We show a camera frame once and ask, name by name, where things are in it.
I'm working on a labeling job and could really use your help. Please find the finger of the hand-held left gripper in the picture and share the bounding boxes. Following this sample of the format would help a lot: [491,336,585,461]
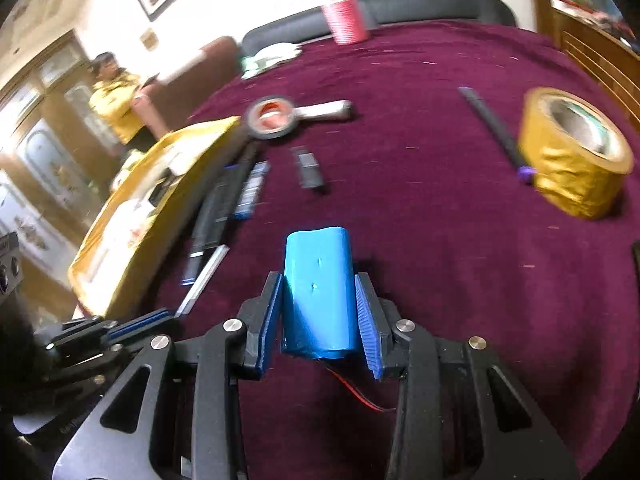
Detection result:
[46,308,176,357]
[44,339,152,387]

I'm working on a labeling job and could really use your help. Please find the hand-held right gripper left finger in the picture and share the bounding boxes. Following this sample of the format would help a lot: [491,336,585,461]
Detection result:
[52,271,286,480]

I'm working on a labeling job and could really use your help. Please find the maroon velvet tablecloth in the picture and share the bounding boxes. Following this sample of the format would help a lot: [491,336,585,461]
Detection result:
[150,20,640,480]

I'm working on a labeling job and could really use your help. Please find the blue labelled pen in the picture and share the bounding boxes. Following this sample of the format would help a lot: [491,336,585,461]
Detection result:
[234,160,272,220]

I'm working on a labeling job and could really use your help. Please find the black leather sofa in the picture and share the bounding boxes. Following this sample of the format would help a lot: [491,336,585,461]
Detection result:
[241,0,516,58]

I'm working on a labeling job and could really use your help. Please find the yellow tape roll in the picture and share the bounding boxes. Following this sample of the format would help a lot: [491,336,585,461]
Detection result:
[517,87,635,220]

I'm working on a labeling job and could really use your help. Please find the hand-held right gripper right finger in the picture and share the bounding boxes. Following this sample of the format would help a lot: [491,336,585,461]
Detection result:
[354,271,581,480]

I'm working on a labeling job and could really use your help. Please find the white and green cloth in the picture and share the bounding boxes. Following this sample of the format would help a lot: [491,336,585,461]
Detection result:
[241,42,303,80]

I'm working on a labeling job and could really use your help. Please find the black tape roll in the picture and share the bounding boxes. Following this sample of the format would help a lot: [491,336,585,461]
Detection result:
[245,95,299,141]

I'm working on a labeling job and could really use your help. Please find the black pen with purple cap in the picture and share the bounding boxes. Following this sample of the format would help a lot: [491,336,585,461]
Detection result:
[458,86,537,185]

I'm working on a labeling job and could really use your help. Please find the blue battery pack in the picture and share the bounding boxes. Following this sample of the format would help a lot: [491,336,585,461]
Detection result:
[280,226,398,413]

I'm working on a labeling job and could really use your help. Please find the wooden glass panel doors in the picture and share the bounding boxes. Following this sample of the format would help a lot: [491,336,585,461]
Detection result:
[0,30,126,311]

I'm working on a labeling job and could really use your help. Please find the brown armchair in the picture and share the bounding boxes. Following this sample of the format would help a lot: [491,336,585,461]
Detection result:
[135,36,238,141]

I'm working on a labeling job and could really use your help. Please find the pink sleeved bottle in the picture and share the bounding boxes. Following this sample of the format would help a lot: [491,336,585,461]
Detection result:
[320,0,371,46]

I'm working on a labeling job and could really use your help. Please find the wooden cabinet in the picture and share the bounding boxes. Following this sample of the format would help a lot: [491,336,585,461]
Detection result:
[527,0,640,126]

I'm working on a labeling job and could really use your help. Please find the small black rectangular device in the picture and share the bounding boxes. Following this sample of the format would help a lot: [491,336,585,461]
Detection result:
[291,146,326,191]

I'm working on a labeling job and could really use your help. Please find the small silver tube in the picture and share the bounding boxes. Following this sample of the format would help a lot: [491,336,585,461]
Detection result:
[295,100,354,123]

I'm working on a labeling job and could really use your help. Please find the silver pen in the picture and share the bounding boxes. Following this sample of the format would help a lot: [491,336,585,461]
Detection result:
[175,244,231,318]

